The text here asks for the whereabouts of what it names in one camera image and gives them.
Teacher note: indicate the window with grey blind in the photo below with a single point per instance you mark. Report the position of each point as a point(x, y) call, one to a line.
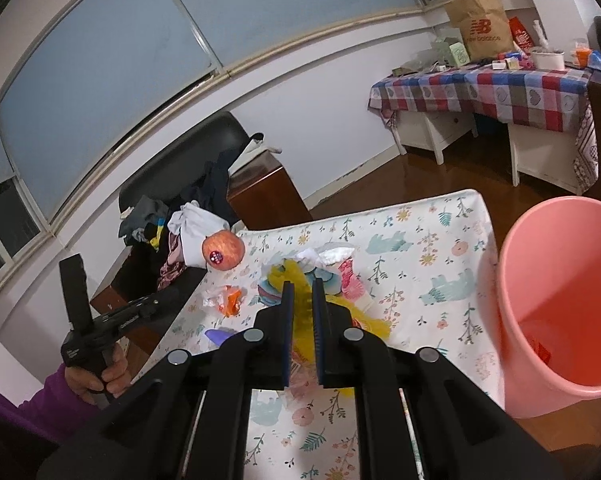
point(105, 70)

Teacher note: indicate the red orange printed wrapper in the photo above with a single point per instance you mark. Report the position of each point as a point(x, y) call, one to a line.
point(540, 347)

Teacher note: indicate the blue plastic bag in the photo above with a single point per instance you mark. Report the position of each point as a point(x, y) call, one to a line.
point(599, 61)

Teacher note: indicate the purple plastic piece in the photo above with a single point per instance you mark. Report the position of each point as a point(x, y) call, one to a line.
point(219, 336)

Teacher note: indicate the blue box under desk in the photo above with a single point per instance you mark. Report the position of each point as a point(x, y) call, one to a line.
point(490, 124)

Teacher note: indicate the white cloth bag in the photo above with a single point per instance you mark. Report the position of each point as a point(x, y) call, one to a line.
point(253, 142)

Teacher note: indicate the checkered tablecloth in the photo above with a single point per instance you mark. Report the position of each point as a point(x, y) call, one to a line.
point(480, 90)

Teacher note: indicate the orange clear wrapper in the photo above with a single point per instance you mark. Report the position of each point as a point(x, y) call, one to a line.
point(226, 301)

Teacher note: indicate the white plastic bag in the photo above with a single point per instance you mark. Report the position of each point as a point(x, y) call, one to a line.
point(540, 35)

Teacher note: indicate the white desk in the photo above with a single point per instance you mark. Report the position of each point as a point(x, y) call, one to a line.
point(535, 155)

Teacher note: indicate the white cloth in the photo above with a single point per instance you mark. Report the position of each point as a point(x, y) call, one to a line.
point(195, 230)

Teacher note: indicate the pink plastic bucket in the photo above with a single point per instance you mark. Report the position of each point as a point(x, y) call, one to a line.
point(555, 310)

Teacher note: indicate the white crumpled plastic wrapper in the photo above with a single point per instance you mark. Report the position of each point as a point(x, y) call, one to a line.
point(330, 255)

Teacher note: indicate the dark clothes pile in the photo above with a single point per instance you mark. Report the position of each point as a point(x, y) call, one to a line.
point(145, 215)

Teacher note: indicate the white bowl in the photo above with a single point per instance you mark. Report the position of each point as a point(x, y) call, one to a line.
point(548, 61)

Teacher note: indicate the clear plastic bag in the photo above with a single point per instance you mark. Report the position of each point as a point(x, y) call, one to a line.
point(430, 55)

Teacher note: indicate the pink floral cloth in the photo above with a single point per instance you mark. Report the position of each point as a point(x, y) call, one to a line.
point(170, 265)

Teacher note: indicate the wooden side table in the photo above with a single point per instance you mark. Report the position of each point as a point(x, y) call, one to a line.
point(268, 195)

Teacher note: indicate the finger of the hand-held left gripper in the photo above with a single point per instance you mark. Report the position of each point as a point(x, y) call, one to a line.
point(164, 300)

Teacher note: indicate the green box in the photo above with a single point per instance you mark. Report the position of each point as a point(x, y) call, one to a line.
point(458, 53)

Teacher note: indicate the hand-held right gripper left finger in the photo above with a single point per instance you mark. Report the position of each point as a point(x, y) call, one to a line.
point(288, 332)

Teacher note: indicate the orange packet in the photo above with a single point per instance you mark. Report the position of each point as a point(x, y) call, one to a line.
point(582, 55)

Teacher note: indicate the yellow foam fruit net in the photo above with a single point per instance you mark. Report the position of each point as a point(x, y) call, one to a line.
point(365, 320)

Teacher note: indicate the pink patterned wrapper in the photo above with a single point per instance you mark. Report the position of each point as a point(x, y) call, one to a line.
point(351, 280)

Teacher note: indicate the person's left forearm purple sleeve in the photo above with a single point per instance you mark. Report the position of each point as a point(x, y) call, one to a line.
point(25, 410)

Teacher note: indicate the brown paper bag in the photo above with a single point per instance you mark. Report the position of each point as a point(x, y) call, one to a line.
point(480, 25)

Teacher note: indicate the person's left hand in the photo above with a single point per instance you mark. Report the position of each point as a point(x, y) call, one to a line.
point(113, 375)

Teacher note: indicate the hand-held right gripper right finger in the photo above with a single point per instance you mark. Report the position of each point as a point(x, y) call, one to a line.
point(320, 332)

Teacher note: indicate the red apple with sticker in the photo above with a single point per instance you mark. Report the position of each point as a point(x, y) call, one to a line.
point(223, 250)

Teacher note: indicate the red snack packet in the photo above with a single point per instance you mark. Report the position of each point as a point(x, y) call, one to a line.
point(519, 35)

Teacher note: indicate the blue pink wrapper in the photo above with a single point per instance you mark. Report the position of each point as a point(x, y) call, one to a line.
point(269, 292)

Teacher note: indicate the small boxes cluster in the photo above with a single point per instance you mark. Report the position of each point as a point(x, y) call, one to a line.
point(509, 62)

